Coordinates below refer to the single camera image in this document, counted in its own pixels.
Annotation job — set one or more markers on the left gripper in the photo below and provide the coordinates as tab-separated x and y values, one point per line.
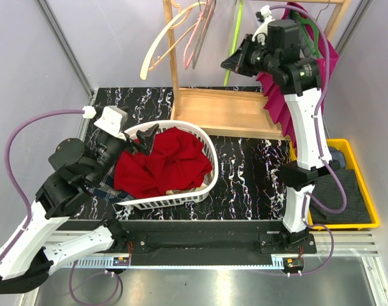
147	138

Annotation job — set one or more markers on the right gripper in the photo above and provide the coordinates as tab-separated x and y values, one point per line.
237	62

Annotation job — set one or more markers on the yellow-green hanger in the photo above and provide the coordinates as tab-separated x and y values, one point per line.
235	29

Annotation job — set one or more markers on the red dress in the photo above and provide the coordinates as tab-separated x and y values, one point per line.
176	162

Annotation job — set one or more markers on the pink plastic hanger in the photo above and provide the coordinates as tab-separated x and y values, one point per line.
193	48

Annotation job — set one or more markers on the magenta dress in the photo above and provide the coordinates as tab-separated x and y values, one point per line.
276	105

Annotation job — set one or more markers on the grey wire hanger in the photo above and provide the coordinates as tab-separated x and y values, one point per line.
204	23

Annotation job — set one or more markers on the navy plaid skirt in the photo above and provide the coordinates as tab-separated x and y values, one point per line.
106	190

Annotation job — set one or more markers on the white plastic laundry basket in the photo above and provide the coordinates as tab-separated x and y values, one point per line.
178	199

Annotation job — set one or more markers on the pastel floral skirt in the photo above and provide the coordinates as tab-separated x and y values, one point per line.
207	180

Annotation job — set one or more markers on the green hanger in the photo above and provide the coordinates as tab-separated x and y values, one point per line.
309	35

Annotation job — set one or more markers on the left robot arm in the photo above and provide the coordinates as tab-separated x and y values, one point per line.
27	263

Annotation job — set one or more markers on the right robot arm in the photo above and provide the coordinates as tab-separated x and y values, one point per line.
274	49

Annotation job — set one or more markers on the wooden clothes rack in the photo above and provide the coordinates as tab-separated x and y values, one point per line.
221	112

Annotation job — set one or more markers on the yellow plastic bin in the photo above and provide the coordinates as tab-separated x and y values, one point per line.
360	212

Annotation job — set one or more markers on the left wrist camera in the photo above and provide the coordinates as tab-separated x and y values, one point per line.
113	121

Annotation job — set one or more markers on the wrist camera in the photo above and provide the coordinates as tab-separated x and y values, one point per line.
113	121
265	17

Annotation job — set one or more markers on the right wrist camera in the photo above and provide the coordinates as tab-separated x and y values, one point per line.
265	17

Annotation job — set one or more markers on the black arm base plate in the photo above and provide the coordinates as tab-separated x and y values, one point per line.
211	243

